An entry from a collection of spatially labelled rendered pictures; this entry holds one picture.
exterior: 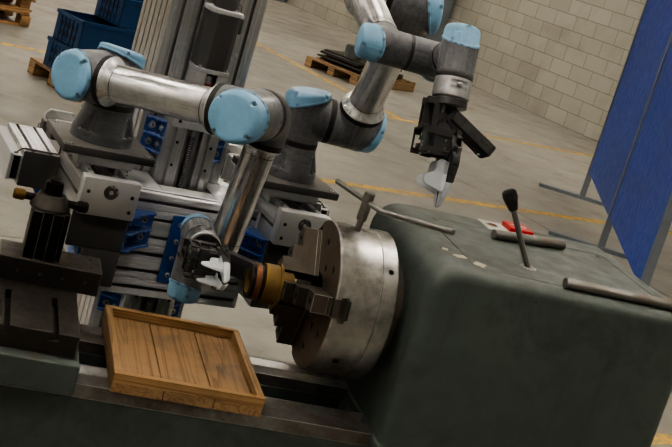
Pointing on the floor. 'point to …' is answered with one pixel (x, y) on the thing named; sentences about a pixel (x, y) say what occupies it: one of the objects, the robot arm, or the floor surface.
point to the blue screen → (638, 139)
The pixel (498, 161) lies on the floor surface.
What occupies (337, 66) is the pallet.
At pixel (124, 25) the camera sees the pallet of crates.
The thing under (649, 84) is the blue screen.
